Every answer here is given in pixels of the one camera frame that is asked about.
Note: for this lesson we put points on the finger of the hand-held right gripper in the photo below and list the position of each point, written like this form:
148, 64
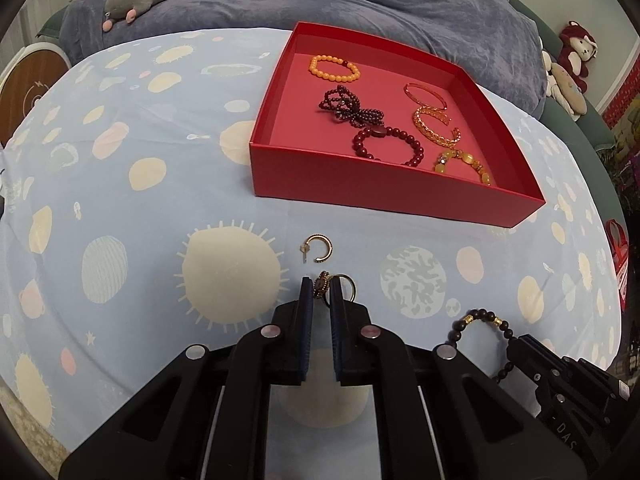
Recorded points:
530, 357

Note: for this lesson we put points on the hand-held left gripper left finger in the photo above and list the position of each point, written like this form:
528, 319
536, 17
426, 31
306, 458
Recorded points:
305, 330

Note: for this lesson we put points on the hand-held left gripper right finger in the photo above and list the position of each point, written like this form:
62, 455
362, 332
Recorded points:
337, 330

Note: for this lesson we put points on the gold hoop earring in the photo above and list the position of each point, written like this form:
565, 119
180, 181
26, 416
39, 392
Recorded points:
329, 249

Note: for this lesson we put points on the red cardboard box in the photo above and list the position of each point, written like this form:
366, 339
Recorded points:
375, 200

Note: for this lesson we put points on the gold leaf bangle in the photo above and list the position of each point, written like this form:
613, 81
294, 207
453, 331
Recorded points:
425, 127

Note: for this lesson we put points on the thin red bangle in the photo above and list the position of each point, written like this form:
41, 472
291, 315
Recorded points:
407, 89

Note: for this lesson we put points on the red bag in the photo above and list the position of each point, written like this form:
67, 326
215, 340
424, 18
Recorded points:
617, 245

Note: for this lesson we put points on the planet print bed sheet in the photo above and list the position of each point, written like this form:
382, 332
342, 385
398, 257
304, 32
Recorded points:
150, 235

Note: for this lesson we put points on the green sofa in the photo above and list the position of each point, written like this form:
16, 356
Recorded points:
590, 135

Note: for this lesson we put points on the cookie plush pillow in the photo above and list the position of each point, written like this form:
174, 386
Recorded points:
570, 90

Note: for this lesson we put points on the white plush toy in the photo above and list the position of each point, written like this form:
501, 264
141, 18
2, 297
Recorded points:
549, 72

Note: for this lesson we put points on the red plush monkey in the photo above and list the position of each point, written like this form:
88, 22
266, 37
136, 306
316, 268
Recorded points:
575, 60

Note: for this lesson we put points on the blue velvet blanket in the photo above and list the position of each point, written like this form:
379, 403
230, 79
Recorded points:
400, 0

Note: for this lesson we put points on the round wooden white device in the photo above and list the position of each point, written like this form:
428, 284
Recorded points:
35, 85

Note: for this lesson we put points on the grey plush mouse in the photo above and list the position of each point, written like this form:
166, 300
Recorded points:
145, 0

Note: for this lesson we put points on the red wall hanging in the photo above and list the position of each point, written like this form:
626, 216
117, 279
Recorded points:
622, 110

